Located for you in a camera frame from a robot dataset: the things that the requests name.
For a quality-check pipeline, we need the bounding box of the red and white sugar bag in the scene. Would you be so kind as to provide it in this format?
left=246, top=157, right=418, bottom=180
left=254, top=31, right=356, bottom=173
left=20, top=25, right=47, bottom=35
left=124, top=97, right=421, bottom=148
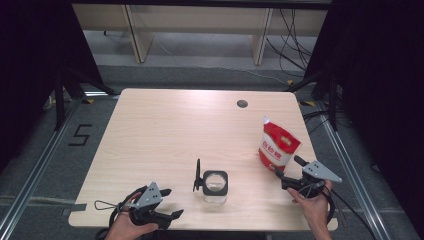
left=258, top=115, right=302, bottom=174

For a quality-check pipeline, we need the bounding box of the person's right hand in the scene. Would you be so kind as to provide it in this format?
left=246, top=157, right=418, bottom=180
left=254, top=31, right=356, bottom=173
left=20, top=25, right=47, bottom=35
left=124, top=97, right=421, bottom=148
left=287, top=180, right=334, bottom=231

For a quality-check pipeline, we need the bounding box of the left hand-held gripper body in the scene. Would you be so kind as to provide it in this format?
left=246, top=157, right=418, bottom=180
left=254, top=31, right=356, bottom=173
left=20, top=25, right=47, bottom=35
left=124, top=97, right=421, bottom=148
left=128, top=181, right=174, bottom=231

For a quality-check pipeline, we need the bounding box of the aluminium floor rail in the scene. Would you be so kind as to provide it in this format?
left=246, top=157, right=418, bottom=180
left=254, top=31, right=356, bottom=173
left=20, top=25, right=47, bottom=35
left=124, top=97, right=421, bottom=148
left=0, top=96, right=84, bottom=240
left=315, top=99, right=390, bottom=240

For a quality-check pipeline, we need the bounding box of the beige wooden shelf unit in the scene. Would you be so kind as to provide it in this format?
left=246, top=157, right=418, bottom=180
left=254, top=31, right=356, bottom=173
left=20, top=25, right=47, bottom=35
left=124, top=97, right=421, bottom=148
left=72, top=3, right=329, bottom=66

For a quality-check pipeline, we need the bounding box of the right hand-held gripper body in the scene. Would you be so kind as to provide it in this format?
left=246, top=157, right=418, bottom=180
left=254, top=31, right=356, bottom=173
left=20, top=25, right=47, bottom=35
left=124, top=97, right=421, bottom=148
left=281, top=160, right=343, bottom=200

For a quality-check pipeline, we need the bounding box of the clear jar with black lid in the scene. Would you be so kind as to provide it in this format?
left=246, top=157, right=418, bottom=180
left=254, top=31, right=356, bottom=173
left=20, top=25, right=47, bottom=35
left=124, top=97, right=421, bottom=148
left=192, top=158, right=230, bottom=205

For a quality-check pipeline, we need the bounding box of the black curtain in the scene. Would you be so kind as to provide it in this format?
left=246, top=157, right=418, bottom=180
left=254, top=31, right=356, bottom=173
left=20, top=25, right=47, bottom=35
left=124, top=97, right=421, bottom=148
left=0, top=0, right=105, bottom=174
left=304, top=0, right=424, bottom=231

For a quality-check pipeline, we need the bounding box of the person's left hand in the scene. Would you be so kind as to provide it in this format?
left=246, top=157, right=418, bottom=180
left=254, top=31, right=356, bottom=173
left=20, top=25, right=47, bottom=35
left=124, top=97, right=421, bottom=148
left=104, top=191, right=160, bottom=240

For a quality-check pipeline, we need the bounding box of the grey tape strip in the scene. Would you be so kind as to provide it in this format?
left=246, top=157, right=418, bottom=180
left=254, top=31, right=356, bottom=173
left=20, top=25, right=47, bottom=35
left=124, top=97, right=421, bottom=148
left=63, top=203, right=88, bottom=216

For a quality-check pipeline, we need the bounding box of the bundle of black cables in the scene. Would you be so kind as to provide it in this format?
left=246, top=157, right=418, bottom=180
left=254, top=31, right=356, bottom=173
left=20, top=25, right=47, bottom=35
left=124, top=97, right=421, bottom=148
left=265, top=8, right=318, bottom=80

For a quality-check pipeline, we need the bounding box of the black floor cable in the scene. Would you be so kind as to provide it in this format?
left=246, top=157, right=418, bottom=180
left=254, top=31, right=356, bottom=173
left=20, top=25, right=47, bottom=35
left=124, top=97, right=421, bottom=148
left=332, top=188, right=378, bottom=240

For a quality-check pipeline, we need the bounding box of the right hand-held gripper black cable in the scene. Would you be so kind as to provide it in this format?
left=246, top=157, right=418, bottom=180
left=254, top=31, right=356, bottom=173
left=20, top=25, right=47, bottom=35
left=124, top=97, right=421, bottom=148
left=297, top=181, right=336, bottom=228

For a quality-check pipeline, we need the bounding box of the black metal stand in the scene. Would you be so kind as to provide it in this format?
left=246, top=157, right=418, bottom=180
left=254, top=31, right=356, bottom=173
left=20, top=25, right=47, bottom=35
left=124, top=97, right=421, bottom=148
left=53, top=66, right=118, bottom=132
left=284, top=68, right=340, bottom=132

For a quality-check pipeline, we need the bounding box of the thin grey wire loop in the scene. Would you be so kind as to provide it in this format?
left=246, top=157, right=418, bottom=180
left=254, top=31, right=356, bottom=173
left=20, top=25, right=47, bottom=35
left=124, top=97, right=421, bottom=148
left=94, top=199, right=120, bottom=211

